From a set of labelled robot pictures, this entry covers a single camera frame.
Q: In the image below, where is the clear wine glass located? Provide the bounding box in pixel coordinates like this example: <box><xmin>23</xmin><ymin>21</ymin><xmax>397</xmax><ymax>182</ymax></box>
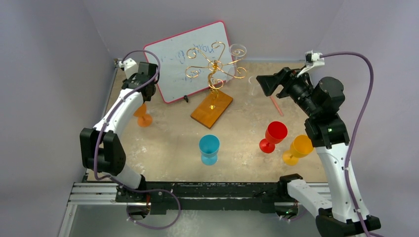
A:
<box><xmin>227</xmin><ymin>43</ymin><xmax>247</xmax><ymax>80</ymax></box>

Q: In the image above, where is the orange plastic wine glass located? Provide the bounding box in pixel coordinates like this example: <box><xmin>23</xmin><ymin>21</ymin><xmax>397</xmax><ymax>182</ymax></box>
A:
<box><xmin>133</xmin><ymin>103</ymin><xmax>153</xmax><ymax>127</ymax></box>

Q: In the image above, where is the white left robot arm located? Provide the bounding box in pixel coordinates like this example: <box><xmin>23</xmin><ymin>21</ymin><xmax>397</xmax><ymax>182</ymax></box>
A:
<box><xmin>80</xmin><ymin>58</ymin><xmax>160</xmax><ymax>202</ymax></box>

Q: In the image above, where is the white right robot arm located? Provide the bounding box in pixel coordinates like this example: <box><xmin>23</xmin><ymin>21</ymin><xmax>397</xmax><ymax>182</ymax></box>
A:
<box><xmin>256</xmin><ymin>67</ymin><xmax>381</xmax><ymax>237</ymax></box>

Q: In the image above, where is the red plastic wine glass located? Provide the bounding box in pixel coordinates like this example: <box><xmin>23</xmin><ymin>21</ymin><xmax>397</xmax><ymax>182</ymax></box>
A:
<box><xmin>259</xmin><ymin>121</ymin><xmax>288</xmax><ymax>154</ymax></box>

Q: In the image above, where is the yellow plastic wine glass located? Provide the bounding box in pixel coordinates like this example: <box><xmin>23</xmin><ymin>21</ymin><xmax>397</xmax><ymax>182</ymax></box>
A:
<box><xmin>282</xmin><ymin>135</ymin><xmax>314</xmax><ymax>166</ymax></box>

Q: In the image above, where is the blue plastic wine glass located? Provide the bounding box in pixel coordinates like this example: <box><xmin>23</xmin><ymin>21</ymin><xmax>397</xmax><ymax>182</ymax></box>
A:
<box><xmin>199</xmin><ymin>134</ymin><xmax>220</xmax><ymax>165</ymax></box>

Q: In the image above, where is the pink pencil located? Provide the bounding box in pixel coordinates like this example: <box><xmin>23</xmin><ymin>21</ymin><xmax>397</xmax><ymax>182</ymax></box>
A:
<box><xmin>270</xmin><ymin>96</ymin><xmax>284</xmax><ymax>117</ymax></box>

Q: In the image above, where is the pink framed whiteboard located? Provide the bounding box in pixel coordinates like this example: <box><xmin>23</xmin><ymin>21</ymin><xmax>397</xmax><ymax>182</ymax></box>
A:
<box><xmin>144</xmin><ymin>21</ymin><xmax>234</xmax><ymax>103</ymax></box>

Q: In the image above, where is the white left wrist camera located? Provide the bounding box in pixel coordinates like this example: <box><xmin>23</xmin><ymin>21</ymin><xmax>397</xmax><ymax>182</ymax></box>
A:
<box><xmin>118</xmin><ymin>58</ymin><xmax>138</xmax><ymax>79</ymax></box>

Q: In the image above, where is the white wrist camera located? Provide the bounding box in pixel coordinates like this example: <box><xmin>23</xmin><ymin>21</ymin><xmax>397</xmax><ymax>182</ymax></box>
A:
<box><xmin>297</xmin><ymin>50</ymin><xmax>325</xmax><ymax>77</ymax></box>
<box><xmin>118</xmin><ymin>58</ymin><xmax>138</xmax><ymax>79</ymax></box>

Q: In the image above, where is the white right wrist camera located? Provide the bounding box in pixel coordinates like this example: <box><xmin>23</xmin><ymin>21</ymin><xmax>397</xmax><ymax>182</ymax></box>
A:
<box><xmin>297</xmin><ymin>50</ymin><xmax>325</xmax><ymax>77</ymax></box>

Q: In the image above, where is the gold wire wine glass rack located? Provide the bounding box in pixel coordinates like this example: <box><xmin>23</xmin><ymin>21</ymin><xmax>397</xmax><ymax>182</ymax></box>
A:
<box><xmin>185</xmin><ymin>41</ymin><xmax>233</xmax><ymax>129</ymax></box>

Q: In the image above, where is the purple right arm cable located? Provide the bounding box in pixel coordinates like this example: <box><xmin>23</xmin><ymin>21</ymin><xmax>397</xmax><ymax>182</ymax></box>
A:
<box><xmin>321</xmin><ymin>51</ymin><xmax>385</xmax><ymax>237</ymax></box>

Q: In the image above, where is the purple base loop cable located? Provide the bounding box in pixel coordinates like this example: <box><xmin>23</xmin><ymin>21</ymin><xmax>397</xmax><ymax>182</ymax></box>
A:
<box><xmin>126</xmin><ymin>190</ymin><xmax>183</xmax><ymax>231</ymax></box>

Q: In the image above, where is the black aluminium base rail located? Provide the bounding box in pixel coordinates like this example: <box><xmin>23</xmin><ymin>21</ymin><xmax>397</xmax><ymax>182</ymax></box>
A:
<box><xmin>69</xmin><ymin>181</ymin><xmax>303</xmax><ymax>217</ymax></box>

